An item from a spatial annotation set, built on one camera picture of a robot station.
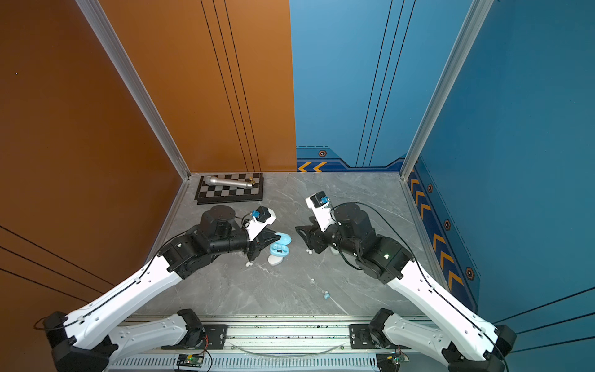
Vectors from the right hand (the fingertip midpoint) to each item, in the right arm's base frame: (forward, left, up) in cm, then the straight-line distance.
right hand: (305, 223), depth 65 cm
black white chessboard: (+35, +47, -27) cm, 64 cm away
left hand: (-1, +8, -4) cm, 9 cm away
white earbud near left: (+1, +22, -30) cm, 38 cm away
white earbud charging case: (+1, +12, -27) cm, 29 cm away
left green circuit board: (-29, +36, -33) cm, 57 cm away
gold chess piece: (+40, +27, -24) cm, 53 cm away
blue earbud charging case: (-5, +7, -5) cm, 10 cm away
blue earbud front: (-10, -7, -30) cm, 33 cm away
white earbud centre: (+6, -1, -30) cm, 31 cm away
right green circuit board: (-29, -26, -33) cm, 51 cm away
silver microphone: (+40, +45, -23) cm, 64 cm away
